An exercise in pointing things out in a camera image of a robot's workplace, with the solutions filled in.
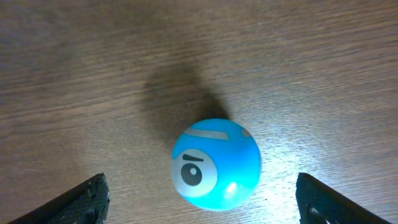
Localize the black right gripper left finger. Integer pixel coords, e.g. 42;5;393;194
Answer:
9;173;110;224

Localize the blue white ball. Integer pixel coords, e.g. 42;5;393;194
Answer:
170;118;261;211

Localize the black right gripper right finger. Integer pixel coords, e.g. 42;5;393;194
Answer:
295;173;391;224

